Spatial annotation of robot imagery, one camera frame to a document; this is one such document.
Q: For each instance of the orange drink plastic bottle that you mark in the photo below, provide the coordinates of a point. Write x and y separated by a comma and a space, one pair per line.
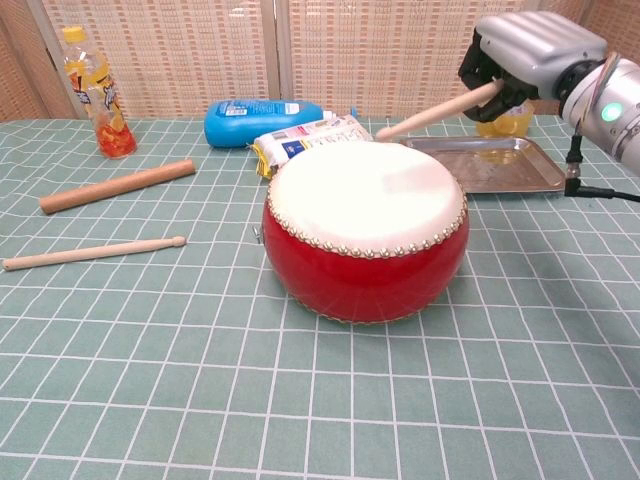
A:
100, 100

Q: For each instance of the yellow tape roll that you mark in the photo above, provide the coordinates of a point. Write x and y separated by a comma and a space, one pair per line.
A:
512, 125

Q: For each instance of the blue lotion bottle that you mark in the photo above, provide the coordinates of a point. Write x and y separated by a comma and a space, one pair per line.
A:
255, 122

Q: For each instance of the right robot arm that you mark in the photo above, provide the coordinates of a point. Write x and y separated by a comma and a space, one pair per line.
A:
607, 105

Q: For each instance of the bamboo folding screen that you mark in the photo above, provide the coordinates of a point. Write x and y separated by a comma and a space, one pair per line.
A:
300, 55

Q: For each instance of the light wooden drumstick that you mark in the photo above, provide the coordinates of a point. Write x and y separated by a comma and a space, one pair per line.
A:
95, 252
440, 114

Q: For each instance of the silver metal tray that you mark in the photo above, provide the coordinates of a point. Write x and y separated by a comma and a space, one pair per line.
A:
500, 165

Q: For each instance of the green checked tablecloth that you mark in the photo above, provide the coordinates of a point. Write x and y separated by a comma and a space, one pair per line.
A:
200, 375

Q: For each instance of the wooden rolling pin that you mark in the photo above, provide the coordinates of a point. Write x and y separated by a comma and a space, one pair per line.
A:
117, 186

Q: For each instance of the white packaged tissue pack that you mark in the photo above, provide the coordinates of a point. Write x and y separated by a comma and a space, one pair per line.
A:
300, 142

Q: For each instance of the red drum with white skin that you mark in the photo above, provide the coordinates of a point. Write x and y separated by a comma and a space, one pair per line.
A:
365, 240

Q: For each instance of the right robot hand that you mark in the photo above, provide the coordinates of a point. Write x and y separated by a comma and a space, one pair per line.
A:
530, 50

